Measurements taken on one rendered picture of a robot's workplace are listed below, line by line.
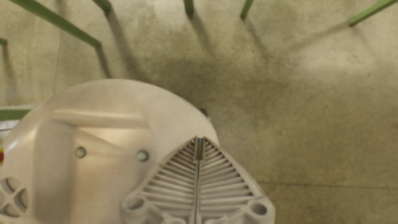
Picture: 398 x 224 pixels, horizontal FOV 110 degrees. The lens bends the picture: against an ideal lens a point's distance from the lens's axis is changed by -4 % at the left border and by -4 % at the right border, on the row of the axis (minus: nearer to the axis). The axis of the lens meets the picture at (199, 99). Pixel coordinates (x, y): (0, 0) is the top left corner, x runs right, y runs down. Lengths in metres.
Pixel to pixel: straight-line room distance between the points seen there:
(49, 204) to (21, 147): 0.15
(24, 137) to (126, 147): 0.22
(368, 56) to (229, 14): 0.68
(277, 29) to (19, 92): 1.29
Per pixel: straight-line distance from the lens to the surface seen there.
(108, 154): 0.46
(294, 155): 0.82
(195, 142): 0.18
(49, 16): 0.71
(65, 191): 0.55
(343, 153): 0.95
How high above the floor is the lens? 0.67
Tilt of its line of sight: 87 degrees down
